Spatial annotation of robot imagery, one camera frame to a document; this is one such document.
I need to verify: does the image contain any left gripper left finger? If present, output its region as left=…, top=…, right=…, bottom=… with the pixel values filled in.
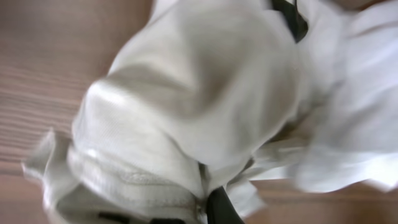
left=149, top=218, right=185, bottom=224

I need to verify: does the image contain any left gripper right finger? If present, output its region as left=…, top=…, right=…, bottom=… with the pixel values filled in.
left=206, top=187, right=244, bottom=224

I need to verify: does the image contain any white t-shirt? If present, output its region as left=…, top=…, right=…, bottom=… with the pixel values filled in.
left=22, top=1, right=397, bottom=223

